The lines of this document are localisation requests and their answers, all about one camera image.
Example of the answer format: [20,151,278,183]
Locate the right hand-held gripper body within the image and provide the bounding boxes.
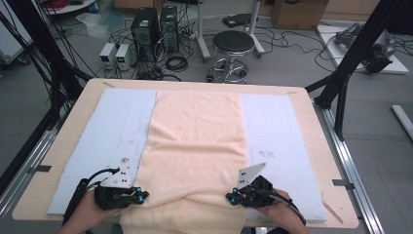
[237,162,276,209]

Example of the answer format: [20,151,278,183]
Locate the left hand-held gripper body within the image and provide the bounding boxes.
[94,167,135,211]

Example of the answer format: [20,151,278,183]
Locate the cream terry towel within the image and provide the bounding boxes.
[120,90,249,234]

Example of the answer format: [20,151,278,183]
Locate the person's right hand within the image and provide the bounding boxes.
[256,188,310,234]

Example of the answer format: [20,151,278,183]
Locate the person's left hand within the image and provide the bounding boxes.
[57,190,125,234]

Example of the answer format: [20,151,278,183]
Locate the white foam grid mat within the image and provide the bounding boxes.
[47,87,328,223]

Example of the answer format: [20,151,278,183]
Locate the thin wooden strip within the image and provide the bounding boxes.
[320,199,344,225]

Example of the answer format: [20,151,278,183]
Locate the black tape piece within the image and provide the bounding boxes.
[332,178,356,190]
[27,165,53,174]

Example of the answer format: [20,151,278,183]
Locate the white power supply box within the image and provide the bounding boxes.
[115,43,136,71]
[98,42,117,68]

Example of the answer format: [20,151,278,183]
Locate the black round stool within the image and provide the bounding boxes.
[206,29,256,84]

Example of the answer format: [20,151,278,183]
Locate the white floor board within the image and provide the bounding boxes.
[316,23,410,76]

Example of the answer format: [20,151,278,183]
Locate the black computer tower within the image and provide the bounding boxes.
[130,7,162,62]
[159,4,180,53]

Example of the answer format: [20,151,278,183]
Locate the white metal stand leg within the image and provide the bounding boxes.
[245,0,267,59]
[194,0,212,62]

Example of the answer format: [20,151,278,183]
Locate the white tube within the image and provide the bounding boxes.
[391,104,413,141]

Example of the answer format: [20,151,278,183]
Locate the clear plastic bag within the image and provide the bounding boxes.
[76,12,127,39]

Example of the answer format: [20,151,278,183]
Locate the black flat device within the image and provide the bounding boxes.
[222,13,253,29]

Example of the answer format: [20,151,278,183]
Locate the grey machine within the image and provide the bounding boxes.
[334,22,397,74]

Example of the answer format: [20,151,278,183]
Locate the brown cardboard box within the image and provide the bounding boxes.
[271,0,329,30]

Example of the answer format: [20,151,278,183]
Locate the round white table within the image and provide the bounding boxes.
[42,0,98,16]

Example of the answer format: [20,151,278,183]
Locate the aluminium rail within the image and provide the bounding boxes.
[313,98,386,234]
[0,129,58,216]

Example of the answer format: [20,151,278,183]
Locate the coiled black cable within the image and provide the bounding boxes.
[165,56,189,73]

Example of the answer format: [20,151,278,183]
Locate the long black floor cable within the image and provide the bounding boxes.
[259,25,336,73]

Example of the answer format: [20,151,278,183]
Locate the black metal frame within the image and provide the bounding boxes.
[305,0,408,142]
[0,0,94,196]

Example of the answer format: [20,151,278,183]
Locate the tangle of black floor cables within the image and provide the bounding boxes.
[178,6,199,43]

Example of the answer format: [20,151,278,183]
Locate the red cable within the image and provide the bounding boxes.
[43,0,68,10]

